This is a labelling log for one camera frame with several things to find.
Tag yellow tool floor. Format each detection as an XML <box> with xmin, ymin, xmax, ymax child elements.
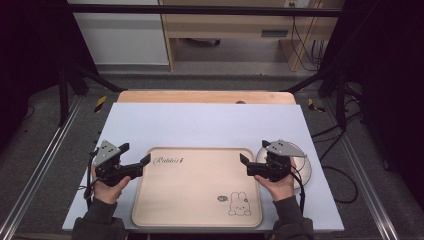
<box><xmin>306</xmin><ymin>97</ymin><xmax>327</xmax><ymax>114</ymax></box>
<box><xmin>93</xmin><ymin>95</ymin><xmax>108</xmax><ymax>114</ymax></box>

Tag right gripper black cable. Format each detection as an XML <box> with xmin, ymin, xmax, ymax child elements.
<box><xmin>289</xmin><ymin>165</ymin><xmax>307</xmax><ymax>215</ymax></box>

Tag wooden tray with rabbit print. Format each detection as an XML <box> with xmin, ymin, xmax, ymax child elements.
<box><xmin>131</xmin><ymin>146</ymin><xmax>263</xmax><ymax>229</ymax></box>

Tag yellow tool left floor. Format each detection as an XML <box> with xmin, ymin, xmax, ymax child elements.
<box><xmin>93</xmin><ymin>95</ymin><xmax>108</xmax><ymax>114</ymax></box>

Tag person's right hand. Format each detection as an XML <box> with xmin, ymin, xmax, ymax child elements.
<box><xmin>253</xmin><ymin>156</ymin><xmax>299</xmax><ymax>203</ymax></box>

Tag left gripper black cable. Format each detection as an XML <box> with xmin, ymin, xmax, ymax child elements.
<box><xmin>82</xmin><ymin>149</ymin><xmax>101</xmax><ymax>209</ymax></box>

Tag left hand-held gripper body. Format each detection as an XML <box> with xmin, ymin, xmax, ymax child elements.
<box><xmin>92</xmin><ymin>139</ymin><xmax>144</xmax><ymax>188</ymax></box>

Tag wooden desk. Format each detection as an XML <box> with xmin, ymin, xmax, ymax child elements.
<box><xmin>159</xmin><ymin>0</ymin><xmax>345</xmax><ymax>72</ymax></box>

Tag aluminium floor rail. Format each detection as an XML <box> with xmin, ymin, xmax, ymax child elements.
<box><xmin>322</xmin><ymin>98</ymin><xmax>401</xmax><ymax>240</ymax></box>
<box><xmin>0</xmin><ymin>94</ymin><xmax>85</xmax><ymax>240</ymax></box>

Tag person's left hand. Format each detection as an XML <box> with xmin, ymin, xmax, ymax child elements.
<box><xmin>90</xmin><ymin>164</ymin><xmax>133</xmax><ymax>205</ymax></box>

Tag wooden table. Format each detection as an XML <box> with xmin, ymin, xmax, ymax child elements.
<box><xmin>116</xmin><ymin>89</ymin><xmax>297</xmax><ymax>105</ymax></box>

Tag white table sheet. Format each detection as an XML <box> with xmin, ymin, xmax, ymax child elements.
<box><xmin>62</xmin><ymin>102</ymin><xmax>345</xmax><ymax>233</ymax></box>

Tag black hanging cables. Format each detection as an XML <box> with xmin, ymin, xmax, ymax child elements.
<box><xmin>290</xmin><ymin>14</ymin><xmax>326</xmax><ymax>72</ymax></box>

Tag black crossbar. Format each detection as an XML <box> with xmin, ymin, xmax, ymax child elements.
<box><xmin>69</xmin><ymin>4</ymin><xmax>345</xmax><ymax>18</ymax></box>

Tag white cabinet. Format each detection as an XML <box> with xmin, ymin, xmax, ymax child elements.
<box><xmin>67</xmin><ymin>0</ymin><xmax>170</xmax><ymax>66</ymax></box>

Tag black metal stand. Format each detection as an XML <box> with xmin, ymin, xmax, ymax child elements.
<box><xmin>283</xmin><ymin>63</ymin><xmax>355</xmax><ymax>132</ymax></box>
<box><xmin>57</xmin><ymin>56</ymin><xmax>126</xmax><ymax>127</ymax></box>

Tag white wall socket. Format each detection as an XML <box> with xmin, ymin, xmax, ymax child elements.
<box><xmin>283</xmin><ymin>0</ymin><xmax>312</xmax><ymax>9</ymax></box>

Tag black floor cable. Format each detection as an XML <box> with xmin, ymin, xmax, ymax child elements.
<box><xmin>311</xmin><ymin>111</ymin><xmax>364</xmax><ymax>205</ymax></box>

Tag yellow tool right floor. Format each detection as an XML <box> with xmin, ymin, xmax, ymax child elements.
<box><xmin>306</xmin><ymin>97</ymin><xmax>327</xmax><ymax>114</ymax></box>

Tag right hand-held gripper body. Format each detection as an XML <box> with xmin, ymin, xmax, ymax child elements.
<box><xmin>246</xmin><ymin>138</ymin><xmax>308</xmax><ymax>183</ymax></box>

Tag black curtain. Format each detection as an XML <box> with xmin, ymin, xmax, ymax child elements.
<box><xmin>0</xmin><ymin>0</ymin><xmax>99</xmax><ymax>158</ymax></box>
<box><xmin>318</xmin><ymin>0</ymin><xmax>424</xmax><ymax>214</ymax></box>

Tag white round plate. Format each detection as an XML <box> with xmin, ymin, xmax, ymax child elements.
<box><xmin>255</xmin><ymin>141</ymin><xmax>313</xmax><ymax>191</ymax></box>

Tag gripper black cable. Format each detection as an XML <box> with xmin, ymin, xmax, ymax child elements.
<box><xmin>289</xmin><ymin>165</ymin><xmax>307</xmax><ymax>215</ymax></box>
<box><xmin>82</xmin><ymin>149</ymin><xmax>101</xmax><ymax>209</ymax></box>

